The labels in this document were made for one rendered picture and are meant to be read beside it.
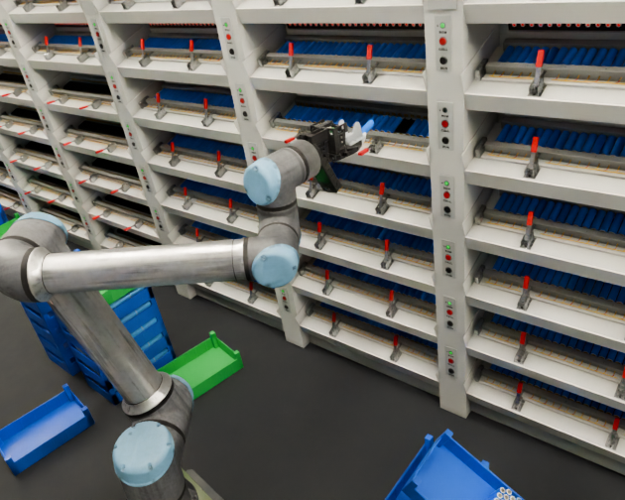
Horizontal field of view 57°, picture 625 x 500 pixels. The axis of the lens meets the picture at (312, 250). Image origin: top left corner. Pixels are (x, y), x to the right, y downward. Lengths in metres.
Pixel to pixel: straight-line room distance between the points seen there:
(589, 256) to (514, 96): 0.43
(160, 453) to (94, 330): 0.34
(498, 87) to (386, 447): 1.16
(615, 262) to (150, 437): 1.20
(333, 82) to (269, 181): 0.51
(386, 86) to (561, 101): 0.43
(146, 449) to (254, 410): 0.69
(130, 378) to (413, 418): 0.96
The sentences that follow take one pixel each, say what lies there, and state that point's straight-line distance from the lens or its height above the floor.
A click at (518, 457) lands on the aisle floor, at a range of 1.96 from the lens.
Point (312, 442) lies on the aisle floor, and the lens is 2.01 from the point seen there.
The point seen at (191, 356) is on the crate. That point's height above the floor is 0.02.
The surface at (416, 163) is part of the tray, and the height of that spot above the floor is 0.90.
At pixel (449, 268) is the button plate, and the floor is 0.59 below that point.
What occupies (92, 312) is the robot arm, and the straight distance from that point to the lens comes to 1.49.
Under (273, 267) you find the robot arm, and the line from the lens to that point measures 1.14.
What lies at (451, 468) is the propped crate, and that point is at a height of 0.11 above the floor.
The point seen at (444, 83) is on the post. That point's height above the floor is 1.11.
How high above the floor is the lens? 1.54
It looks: 31 degrees down
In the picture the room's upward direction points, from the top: 10 degrees counter-clockwise
